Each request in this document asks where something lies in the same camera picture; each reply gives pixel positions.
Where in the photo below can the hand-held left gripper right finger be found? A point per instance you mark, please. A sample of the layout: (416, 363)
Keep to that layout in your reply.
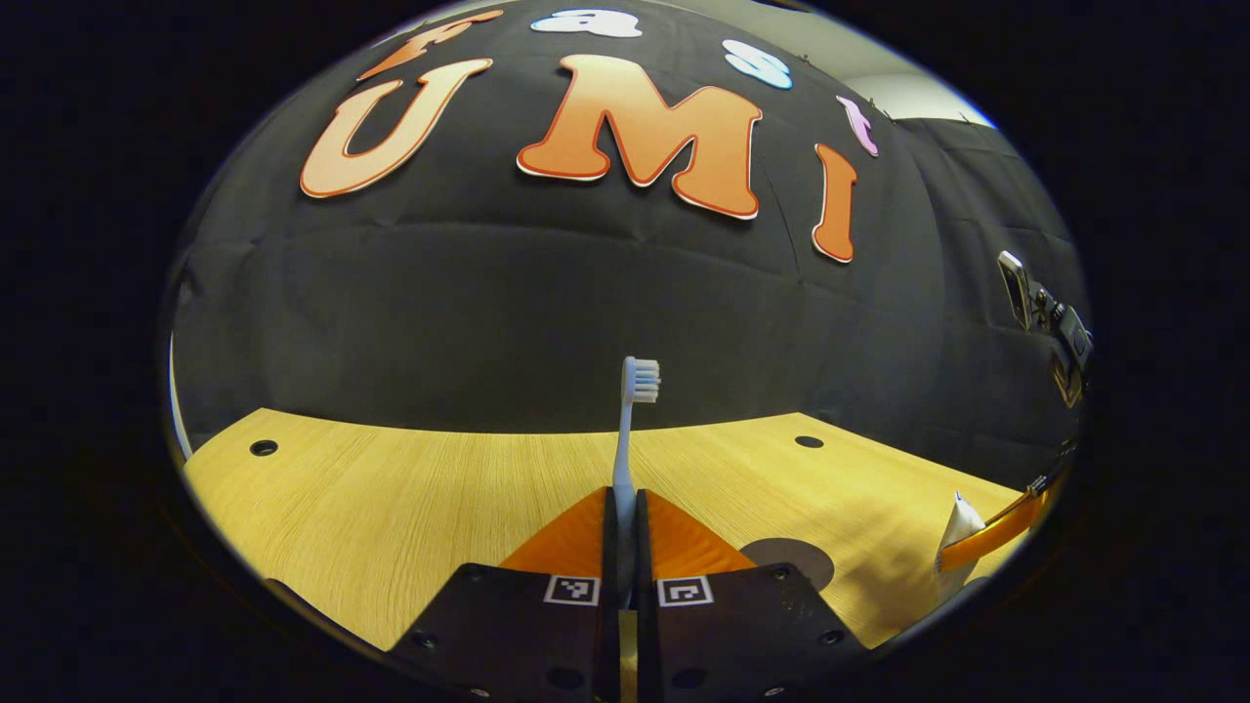
(742, 635)

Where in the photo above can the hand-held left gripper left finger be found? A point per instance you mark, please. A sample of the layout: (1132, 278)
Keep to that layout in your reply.
(518, 635)

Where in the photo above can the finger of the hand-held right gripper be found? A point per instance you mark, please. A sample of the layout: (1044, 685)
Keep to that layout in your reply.
(996, 532)

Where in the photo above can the white toothpaste tube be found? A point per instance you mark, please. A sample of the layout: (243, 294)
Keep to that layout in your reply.
(957, 522)

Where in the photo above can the dark brown round coaster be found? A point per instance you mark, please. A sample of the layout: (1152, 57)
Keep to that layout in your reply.
(796, 557)

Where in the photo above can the white toothbrush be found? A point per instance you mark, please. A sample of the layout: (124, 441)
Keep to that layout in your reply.
(625, 459)

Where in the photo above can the black backdrop cloth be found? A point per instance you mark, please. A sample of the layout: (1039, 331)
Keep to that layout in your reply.
(537, 312)

